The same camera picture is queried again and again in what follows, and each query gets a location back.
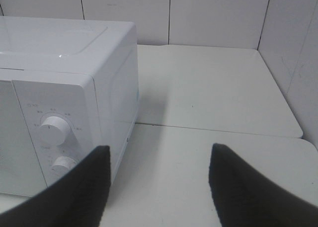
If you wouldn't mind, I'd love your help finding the white microwave door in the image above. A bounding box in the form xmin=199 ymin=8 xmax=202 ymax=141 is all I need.
xmin=0 ymin=81 xmax=47 ymax=197

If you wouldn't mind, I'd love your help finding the white microwave knob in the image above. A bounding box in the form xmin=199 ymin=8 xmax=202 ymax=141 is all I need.
xmin=51 ymin=156 xmax=77 ymax=174
xmin=39 ymin=116 xmax=71 ymax=146

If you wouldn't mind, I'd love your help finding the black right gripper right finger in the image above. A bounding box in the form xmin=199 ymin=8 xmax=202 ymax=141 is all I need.
xmin=208 ymin=143 xmax=318 ymax=227

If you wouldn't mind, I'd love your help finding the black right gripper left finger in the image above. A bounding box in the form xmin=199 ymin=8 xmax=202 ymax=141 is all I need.
xmin=0 ymin=146 xmax=111 ymax=227

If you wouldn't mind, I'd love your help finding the white adjacent table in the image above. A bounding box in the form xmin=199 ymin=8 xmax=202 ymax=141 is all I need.
xmin=137 ymin=45 xmax=303 ymax=138

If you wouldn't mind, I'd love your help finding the white microwave oven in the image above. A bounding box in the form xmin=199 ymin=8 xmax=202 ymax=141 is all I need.
xmin=0 ymin=16 xmax=139 ymax=187

